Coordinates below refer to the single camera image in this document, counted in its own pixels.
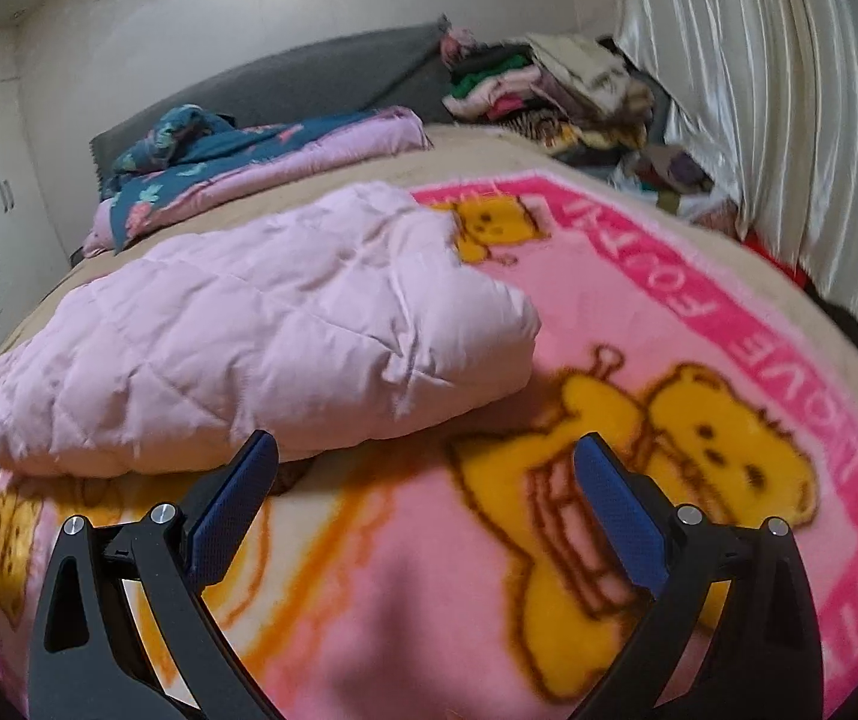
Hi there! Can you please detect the teal floral quilt pink lining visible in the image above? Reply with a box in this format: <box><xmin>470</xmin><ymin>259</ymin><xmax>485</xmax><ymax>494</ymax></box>
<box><xmin>84</xmin><ymin>106</ymin><xmax>434</xmax><ymax>256</ymax></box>

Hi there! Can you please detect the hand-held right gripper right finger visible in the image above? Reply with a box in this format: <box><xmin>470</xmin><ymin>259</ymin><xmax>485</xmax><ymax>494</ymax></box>
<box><xmin>573</xmin><ymin>431</ymin><xmax>826</xmax><ymax>720</ymax></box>

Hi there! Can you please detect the white satin curtain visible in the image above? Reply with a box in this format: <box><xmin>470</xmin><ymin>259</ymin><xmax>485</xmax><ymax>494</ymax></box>
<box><xmin>613</xmin><ymin>0</ymin><xmax>858</xmax><ymax>338</ymax></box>

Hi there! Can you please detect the teal floral cloth bundle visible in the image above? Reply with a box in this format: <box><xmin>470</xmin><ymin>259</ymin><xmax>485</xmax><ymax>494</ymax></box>
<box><xmin>110</xmin><ymin>105</ymin><xmax>239</xmax><ymax>173</ymax></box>

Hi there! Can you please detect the bed with beige sheet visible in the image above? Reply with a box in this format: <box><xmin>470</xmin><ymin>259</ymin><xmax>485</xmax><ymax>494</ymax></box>
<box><xmin>0</xmin><ymin>124</ymin><xmax>858</xmax><ymax>466</ymax></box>

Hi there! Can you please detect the grey headboard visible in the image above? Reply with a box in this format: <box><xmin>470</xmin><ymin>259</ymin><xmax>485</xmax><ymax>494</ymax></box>
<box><xmin>90</xmin><ymin>24</ymin><xmax>452</xmax><ymax>166</ymax></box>

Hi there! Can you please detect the pink quilted jacket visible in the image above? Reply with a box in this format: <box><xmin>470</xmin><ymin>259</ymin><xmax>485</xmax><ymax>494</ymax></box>
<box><xmin>0</xmin><ymin>181</ymin><xmax>542</xmax><ymax>479</ymax></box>

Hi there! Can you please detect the red cloth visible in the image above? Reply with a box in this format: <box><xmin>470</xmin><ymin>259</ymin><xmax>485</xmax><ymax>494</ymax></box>
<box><xmin>740</xmin><ymin>229</ymin><xmax>805</xmax><ymax>278</ymax></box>

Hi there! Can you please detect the pink printed bear blanket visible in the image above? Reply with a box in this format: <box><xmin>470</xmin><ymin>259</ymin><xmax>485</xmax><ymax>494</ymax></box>
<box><xmin>0</xmin><ymin>165</ymin><xmax>858</xmax><ymax>720</ymax></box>

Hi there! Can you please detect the pile of folded clothes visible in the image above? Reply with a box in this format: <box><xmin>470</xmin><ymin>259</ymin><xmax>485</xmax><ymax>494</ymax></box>
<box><xmin>440</xmin><ymin>26</ymin><xmax>745</xmax><ymax>241</ymax></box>

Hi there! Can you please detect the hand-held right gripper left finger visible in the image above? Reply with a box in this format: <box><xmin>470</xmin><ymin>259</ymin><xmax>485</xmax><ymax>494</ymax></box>
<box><xmin>28</xmin><ymin>429</ymin><xmax>281</xmax><ymax>720</ymax></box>

